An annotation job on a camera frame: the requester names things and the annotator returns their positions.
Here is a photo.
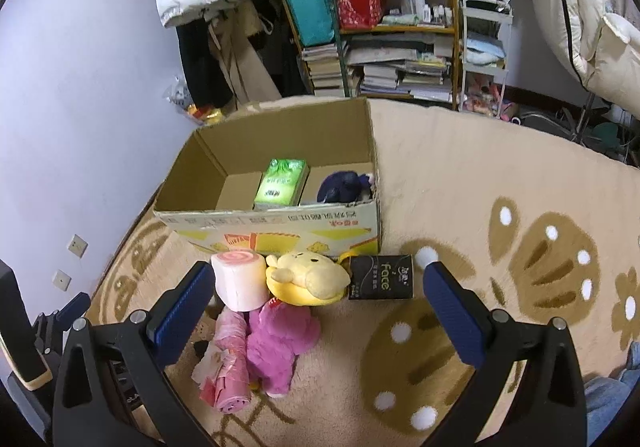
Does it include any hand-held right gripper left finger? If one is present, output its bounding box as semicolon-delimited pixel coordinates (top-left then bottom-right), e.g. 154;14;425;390
52;261;217;447

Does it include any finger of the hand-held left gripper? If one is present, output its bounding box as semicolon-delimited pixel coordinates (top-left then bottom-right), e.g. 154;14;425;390
32;293;92;355

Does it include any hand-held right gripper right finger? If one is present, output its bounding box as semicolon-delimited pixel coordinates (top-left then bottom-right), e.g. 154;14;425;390
422;261;588;447

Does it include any pink roll cake plush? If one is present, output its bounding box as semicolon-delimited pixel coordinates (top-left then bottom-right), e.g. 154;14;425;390
210;249;271;312

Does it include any pink cloth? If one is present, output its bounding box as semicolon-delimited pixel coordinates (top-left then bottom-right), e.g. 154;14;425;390
192;309;251;414

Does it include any black tissue pack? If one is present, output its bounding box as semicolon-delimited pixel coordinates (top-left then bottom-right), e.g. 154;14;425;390
347;254;415;301

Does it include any magenta plush toy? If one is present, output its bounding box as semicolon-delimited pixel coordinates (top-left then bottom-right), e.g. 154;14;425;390
246;299;321;399

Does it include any yellow cloth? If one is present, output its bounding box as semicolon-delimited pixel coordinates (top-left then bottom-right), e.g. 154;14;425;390
264;251;352;305

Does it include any printed cardboard box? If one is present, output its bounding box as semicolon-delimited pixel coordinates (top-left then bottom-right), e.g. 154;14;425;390
152;97;383;260

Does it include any beige patterned blanket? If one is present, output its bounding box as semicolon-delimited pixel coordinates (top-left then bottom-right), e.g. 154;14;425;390
85;97;640;447

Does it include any green tissue pack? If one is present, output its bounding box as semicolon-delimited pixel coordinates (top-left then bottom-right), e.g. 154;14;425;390
253;158;311;208

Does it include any dark blue plush toy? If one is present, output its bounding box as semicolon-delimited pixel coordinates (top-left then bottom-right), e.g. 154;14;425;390
316;171;376;204

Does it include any person's blue jeans leg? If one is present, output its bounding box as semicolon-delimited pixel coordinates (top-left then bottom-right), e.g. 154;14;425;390
582;342;640;447

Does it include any clear plastic bag of toys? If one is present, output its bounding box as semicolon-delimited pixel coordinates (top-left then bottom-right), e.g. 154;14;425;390
165;76;226;125

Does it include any black hanging coat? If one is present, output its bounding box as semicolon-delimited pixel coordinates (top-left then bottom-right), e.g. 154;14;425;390
177;14;236;110

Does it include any wide stack of books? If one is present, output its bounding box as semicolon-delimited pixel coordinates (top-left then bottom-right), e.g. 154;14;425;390
345;34;453;102

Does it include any beige hanging coat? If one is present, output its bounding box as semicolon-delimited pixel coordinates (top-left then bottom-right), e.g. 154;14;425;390
207;2;283;108

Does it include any narrow stack of books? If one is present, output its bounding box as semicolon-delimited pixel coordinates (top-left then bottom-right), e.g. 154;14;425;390
300;43;346;96

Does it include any white utility cart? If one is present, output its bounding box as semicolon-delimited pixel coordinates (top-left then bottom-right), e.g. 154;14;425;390
457;0;514;115

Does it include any wooden bookshelf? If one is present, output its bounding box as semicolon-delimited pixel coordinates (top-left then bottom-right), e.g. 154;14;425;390
257;0;461;110

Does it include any row of small bottles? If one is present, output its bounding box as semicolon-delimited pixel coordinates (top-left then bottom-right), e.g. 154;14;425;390
397;0;453;25

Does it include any teal bag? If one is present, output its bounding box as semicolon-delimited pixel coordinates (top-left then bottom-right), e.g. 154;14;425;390
282;0;336;48

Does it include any red bag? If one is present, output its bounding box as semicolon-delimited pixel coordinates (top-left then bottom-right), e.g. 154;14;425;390
329;0;391;30

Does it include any green pole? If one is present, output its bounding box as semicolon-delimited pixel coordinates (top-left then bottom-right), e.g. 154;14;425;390
315;0;351;98

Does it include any cream padded chair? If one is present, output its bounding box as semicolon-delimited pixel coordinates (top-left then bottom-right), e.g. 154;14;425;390
520;0;640;118

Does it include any metal folding frame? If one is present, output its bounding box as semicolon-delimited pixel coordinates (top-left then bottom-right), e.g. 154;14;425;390
515;92;640;162

